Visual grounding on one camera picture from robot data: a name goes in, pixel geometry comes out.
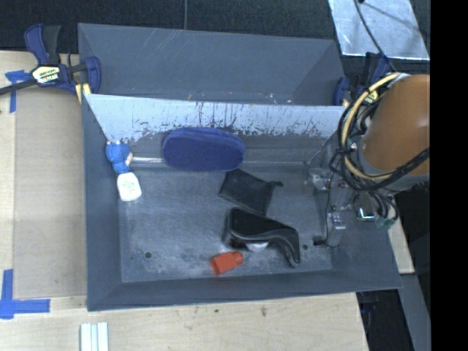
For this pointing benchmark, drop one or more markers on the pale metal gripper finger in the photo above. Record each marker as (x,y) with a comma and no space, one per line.
(338,222)
(319,180)

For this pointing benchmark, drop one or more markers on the grey metal bin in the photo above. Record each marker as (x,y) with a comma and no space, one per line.
(183,214)

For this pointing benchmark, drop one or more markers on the black curved plastic holder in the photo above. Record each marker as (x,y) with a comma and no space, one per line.
(256,227)

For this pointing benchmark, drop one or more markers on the blue oval soft case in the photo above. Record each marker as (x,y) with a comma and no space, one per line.
(203,150)

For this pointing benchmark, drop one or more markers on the white round thing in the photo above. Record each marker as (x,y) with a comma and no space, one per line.
(256,247)

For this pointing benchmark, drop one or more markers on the red plastic cap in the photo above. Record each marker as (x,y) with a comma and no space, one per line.
(225,262)

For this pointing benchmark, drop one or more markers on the black flat pouch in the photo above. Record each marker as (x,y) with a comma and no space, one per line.
(245,192)

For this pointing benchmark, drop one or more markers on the white bottle with blue sprayer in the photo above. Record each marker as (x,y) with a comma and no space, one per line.
(128,188)

